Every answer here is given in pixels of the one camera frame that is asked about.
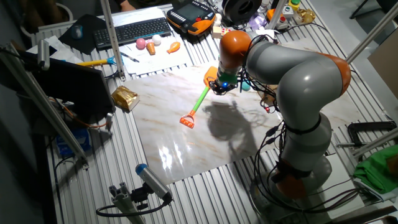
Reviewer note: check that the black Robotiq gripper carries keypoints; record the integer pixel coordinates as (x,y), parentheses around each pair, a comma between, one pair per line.
(224,88)

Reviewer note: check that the small teal ball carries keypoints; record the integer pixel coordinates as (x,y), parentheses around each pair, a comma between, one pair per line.
(246,86)

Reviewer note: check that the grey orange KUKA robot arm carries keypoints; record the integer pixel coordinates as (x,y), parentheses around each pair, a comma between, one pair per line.
(304,81)

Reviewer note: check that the small orange object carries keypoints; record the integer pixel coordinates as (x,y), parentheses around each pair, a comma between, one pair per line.
(270,14)

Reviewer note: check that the crumpled gold foil object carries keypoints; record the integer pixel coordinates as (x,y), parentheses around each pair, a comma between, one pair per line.
(306,16)

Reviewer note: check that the person's hand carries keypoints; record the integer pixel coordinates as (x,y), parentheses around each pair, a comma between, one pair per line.
(127,5)

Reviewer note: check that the plain wooden cube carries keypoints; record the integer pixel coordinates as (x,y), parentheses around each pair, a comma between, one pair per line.
(216,32)

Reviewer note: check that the Rubik's cube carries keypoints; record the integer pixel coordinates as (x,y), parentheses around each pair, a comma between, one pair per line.
(225,30)

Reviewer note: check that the orange toy chicken drumstick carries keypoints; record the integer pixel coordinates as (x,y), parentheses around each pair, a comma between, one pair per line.
(174,47)

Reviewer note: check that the small white figurine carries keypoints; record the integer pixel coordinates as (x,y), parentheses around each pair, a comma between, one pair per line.
(218,19)

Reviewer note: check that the white tissue roll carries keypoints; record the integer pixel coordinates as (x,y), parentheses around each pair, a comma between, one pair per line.
(264,31)

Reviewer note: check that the printed white paper sheet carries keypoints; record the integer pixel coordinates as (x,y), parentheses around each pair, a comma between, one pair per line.
(155,62)

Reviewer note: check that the purple plastic packet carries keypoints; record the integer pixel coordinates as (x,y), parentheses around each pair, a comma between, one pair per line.
(257,22)

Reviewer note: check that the black filament spool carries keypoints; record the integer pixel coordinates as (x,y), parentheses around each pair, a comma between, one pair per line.
(241,11)

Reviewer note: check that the black orange teach pendant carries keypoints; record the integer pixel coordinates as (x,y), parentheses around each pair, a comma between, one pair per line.
(191,15)

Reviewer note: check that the white toy ball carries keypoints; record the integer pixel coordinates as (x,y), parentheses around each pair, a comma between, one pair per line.
(156,40)

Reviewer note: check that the toy ice cream cone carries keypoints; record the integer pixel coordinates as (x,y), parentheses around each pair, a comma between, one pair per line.
(150,48)

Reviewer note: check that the grey box red button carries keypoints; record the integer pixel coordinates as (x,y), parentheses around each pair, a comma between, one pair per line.
(282,22)

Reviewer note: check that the aluminium profile strut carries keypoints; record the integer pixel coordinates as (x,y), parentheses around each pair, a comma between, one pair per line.
(112,37)
(276,12)
(62,130)
(376,142)
(373,31)

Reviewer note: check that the pink toy ball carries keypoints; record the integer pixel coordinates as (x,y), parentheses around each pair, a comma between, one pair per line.
(140,43)

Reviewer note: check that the dark pen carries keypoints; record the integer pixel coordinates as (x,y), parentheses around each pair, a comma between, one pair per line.
(130,57)

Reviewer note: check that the golden foil snack packet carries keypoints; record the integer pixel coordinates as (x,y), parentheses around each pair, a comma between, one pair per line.
(124,98)

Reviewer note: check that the white box green button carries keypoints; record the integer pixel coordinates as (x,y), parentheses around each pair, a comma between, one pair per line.
(288,12)

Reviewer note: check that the black computer keyboard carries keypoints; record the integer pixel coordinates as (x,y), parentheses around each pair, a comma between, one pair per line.
(133,31)

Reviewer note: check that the yellow box green button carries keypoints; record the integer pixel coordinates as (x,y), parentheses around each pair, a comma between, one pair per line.
(293,4)

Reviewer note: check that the black mouse pad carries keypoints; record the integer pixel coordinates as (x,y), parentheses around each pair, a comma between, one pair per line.
(90,37)

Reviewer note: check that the black monitor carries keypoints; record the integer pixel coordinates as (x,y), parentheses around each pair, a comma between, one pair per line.
(71,87)

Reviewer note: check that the black clamp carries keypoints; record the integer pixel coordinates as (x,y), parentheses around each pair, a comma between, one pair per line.
(373,125)

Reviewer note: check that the dark computer mouse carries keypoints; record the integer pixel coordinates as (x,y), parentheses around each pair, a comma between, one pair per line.
(77,31)

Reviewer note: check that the blue packet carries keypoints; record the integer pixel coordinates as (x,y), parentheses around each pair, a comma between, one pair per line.
(73,143)

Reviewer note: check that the brown cardboard panel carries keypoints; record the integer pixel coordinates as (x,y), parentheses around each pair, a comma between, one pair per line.
(385,62)

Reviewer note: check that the crumpled white paper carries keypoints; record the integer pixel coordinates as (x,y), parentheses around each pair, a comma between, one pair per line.
(62,49)

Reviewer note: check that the green cloth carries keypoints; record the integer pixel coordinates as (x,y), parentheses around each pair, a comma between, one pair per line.
(377,171)

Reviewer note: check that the grey camera blue end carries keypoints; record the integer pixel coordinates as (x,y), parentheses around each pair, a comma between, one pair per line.
(152,180)

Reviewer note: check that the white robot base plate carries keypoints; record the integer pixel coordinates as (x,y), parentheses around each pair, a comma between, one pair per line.
(345,174)

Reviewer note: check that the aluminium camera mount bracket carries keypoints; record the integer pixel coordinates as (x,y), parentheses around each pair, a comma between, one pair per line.
(124,202)

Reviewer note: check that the grey camera on strut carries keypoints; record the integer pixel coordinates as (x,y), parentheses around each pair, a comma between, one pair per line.
(43,54)

